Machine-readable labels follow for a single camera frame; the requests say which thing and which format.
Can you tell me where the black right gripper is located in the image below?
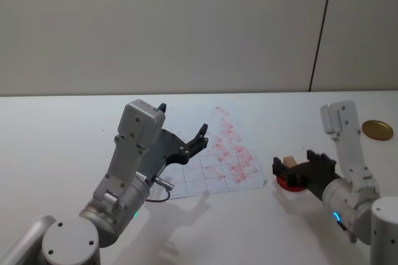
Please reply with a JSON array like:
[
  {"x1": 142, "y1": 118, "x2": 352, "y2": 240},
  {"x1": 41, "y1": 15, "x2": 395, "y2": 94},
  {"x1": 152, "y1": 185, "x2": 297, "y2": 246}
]
[{"x1": 272, "y1": 149, "x2": 341, "y2": 200}]

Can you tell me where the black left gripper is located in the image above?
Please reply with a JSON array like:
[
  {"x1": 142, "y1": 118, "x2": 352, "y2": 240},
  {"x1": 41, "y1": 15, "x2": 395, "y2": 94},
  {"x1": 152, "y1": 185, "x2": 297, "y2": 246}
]
[{"x1": 136, "y1": 103, "x2": 209, "y2": 182}]

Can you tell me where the round red ink pad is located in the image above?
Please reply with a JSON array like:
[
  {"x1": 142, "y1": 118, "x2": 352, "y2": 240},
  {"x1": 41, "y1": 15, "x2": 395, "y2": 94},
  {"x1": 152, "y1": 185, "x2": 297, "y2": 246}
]
[{"x1": 275, "y1": 176, "x2": 308, "y2": 193}]

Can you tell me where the white paper with red stamps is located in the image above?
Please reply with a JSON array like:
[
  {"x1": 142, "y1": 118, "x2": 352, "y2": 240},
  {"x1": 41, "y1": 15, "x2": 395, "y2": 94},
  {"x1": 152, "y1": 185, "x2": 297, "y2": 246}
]
[{"x1": 161, "y1": 105, "x2": 268, "y2": 200}]

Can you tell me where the round gold metal lid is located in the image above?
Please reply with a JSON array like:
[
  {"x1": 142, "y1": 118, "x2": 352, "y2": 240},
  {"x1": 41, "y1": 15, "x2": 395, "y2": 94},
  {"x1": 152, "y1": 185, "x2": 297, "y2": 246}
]
[{"x1": 361, "y1": 119, "x2": 394, "y2": 141}]

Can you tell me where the thin dark cable silver plug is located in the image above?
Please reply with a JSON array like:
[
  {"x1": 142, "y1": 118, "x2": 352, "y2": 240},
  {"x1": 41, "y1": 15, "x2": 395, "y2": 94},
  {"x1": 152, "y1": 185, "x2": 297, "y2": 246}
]
[{"x1": 145, "y1": 176, "x2": 175, "y2": 203}]

